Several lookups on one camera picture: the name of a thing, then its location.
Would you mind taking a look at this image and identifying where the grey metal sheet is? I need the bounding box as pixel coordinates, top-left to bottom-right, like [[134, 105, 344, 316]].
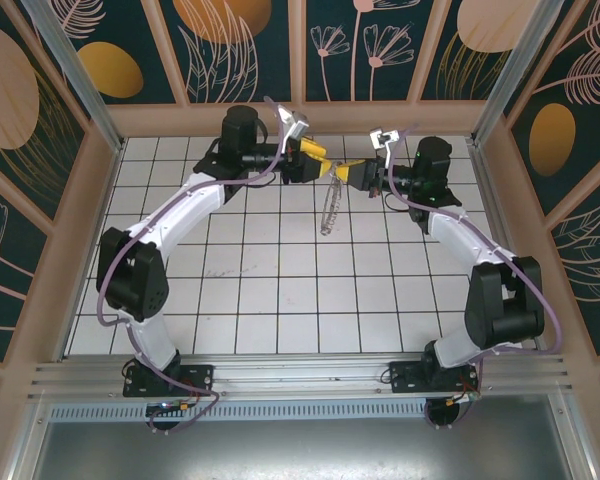
[[12, 417, 594, 480]]

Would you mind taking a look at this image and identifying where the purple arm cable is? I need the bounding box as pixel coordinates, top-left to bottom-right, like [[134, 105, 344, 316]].
[[385, 124, 560, 431], [95, 95, 294, 436]]

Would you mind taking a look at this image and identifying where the slotted grey cable duct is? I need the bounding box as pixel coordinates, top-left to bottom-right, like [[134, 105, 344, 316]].
[[44, 402, 564, 424]]

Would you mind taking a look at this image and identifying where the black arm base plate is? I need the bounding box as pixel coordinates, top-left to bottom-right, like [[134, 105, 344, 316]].
[[123, 363, 216, 400], [388, 359, 434, 396]]

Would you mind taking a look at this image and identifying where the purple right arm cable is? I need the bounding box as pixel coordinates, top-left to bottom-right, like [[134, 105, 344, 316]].
[[385, 124, 560, 431]]

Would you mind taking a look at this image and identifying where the large metal keyring holder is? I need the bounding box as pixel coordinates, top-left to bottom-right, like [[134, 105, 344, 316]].
[[318, 162, 345, 236]]

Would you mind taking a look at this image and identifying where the aluminium mounting rail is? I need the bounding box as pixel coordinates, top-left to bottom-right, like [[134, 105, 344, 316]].
[[27, 352, 576, 401]]

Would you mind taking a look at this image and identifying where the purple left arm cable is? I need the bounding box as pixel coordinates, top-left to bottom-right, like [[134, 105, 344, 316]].
[[95, 95, 294, 436]]

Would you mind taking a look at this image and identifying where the aluminium frame bar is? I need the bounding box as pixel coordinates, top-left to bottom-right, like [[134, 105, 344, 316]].
[[0, 399, 49, 480], [549, 397, 600, 480]]

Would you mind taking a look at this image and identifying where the aluminium corner post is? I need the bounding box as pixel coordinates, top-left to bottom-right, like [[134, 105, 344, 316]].
[[19, 0, 127, 154], [469, 0, 566, 149]]

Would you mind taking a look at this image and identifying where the black cable socket with wires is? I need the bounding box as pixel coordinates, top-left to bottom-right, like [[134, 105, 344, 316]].
[[144, 398, 204, 436], [423, 389, 483, 431]]

